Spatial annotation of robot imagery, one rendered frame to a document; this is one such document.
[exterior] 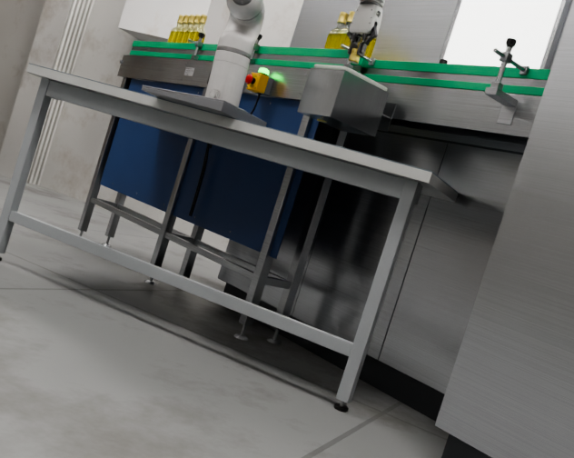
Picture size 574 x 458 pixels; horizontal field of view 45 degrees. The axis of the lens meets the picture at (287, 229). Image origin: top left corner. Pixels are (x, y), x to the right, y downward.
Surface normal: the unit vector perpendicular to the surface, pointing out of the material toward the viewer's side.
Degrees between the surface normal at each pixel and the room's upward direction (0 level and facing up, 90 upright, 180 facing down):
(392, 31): 90
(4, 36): 90
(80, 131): 90
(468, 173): 90
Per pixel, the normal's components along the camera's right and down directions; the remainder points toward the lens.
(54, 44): -0.39, -0.09
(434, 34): -0.73, -0.21
